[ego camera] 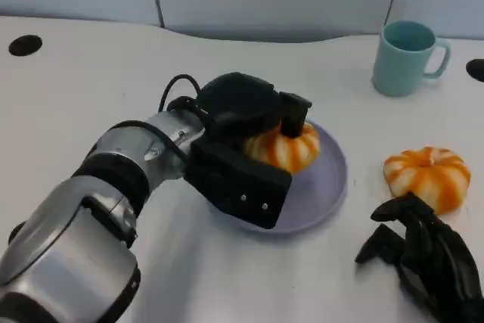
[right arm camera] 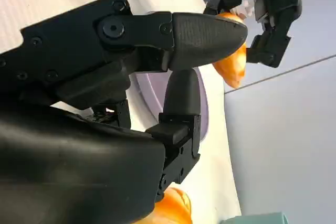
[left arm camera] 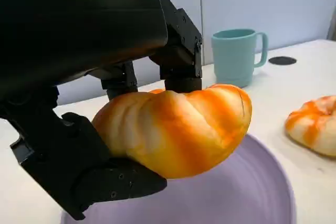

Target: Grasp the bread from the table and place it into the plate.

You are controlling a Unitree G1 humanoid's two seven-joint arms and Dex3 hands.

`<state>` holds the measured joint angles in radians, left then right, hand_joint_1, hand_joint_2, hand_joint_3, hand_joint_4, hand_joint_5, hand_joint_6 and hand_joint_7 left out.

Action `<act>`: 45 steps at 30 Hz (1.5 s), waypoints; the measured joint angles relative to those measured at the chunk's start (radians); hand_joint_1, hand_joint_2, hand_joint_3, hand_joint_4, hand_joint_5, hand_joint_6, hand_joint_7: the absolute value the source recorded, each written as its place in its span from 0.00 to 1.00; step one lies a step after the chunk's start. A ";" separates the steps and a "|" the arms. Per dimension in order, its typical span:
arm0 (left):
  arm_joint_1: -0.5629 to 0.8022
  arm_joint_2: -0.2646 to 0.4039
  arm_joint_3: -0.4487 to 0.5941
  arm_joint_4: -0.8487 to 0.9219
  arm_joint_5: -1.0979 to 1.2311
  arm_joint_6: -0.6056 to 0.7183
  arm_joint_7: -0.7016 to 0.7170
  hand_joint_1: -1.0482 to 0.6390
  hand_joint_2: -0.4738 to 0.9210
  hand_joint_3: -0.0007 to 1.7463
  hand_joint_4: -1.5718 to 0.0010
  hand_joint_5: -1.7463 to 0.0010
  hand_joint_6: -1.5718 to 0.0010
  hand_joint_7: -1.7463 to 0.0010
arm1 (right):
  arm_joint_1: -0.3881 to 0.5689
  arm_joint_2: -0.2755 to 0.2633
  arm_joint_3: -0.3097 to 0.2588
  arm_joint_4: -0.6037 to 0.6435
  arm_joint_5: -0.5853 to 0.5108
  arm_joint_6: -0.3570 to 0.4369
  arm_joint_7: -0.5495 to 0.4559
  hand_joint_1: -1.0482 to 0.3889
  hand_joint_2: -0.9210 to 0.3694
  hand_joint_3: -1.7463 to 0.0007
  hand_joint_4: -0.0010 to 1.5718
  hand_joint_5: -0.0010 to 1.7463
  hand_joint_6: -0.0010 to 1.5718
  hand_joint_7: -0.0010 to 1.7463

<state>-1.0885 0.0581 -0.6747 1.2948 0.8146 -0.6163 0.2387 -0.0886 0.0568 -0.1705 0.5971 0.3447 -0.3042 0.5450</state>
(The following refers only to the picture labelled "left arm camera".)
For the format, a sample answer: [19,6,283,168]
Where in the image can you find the black table cable grommet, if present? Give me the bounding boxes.
[268,56,297,65]

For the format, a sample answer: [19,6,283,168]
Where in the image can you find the lilac plate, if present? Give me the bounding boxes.
[60,133,297,224]

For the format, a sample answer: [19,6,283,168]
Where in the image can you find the orange white toy bread roll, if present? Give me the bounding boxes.
[285,94,336,159]
[91,83,253,180]

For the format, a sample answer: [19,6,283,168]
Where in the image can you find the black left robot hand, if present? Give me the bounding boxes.
[0,0,203,221]

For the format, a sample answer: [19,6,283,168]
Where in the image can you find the pale green mug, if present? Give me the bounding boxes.
[211,28,269,88]

